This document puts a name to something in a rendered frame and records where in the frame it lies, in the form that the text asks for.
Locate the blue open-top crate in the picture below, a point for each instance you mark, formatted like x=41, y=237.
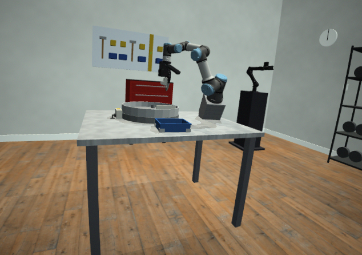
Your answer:
x=172, y=125

